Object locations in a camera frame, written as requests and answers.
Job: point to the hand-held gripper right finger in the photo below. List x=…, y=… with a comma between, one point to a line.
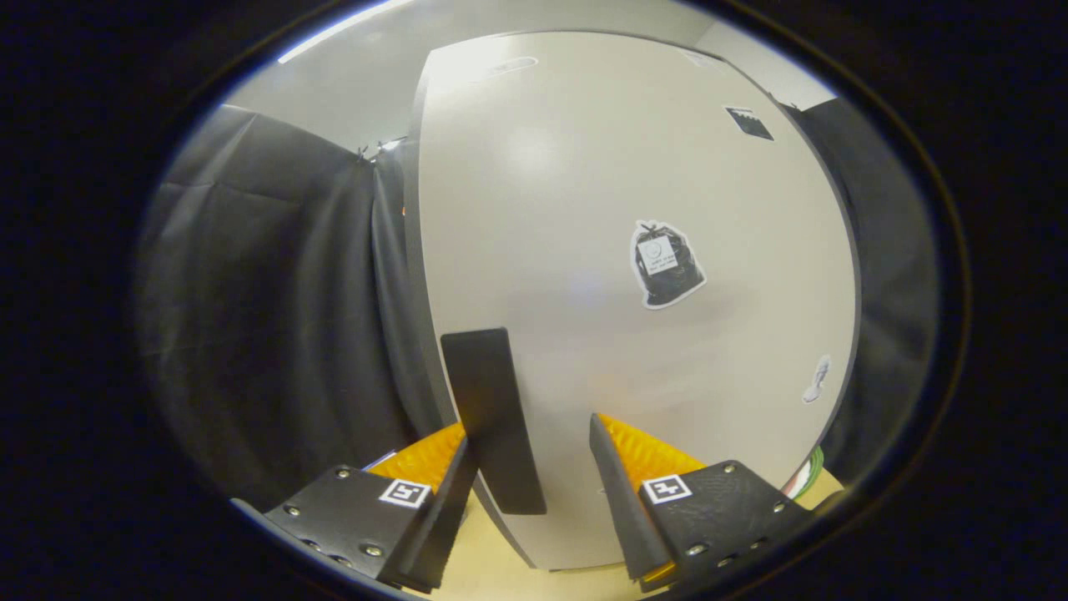
x=626, y=509

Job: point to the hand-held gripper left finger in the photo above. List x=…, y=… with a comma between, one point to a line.
x=438, y=526

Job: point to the grey shoe cabinet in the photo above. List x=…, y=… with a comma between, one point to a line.
x=411, y=250

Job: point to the green striped item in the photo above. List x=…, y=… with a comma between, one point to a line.
x=805, y=477

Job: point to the black backdrop cloth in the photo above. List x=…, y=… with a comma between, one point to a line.
x=267, y=317

